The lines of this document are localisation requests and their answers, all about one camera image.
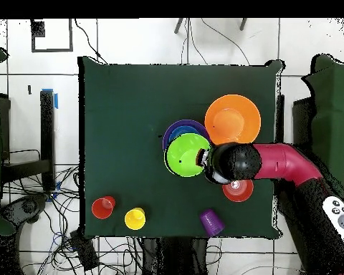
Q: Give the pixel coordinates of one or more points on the green bowl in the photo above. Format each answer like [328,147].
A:
[183,160]

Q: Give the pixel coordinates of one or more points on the small blue bowl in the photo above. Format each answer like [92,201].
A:
[179,131]

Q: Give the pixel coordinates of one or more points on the purple bowl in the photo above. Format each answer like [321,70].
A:
[167,133]

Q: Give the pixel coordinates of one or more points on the purple cup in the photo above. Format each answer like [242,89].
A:
[212,222]

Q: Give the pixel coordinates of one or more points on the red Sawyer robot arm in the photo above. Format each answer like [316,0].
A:
[281,163]

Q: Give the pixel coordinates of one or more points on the large orange bowl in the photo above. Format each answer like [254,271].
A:
[232,120]

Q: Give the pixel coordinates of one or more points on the small red bowl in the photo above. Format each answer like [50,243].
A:
[238,193]

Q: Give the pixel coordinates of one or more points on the yellow cup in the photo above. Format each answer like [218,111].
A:
[142,211]
[134,220]

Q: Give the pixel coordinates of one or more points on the dark green tablecloth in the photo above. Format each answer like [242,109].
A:
[132,100]

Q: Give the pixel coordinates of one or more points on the red orange cup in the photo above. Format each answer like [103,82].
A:
[101,209]

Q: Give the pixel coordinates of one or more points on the gray tripod leg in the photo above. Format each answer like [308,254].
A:
[243,24]
[178,26]

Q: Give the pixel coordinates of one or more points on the black power strip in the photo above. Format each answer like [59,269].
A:
[84,252]

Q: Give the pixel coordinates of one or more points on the black metal stand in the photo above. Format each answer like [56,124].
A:
[47,129]

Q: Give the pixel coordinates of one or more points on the gray black chair base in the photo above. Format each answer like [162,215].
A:
[28,206]

